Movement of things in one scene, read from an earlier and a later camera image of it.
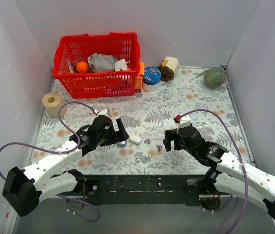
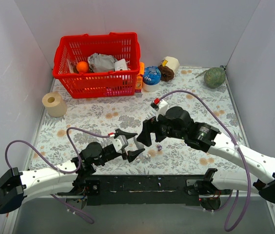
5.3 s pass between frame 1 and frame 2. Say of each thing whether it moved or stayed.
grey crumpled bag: stayed
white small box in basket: stayed
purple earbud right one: stayed
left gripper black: moved
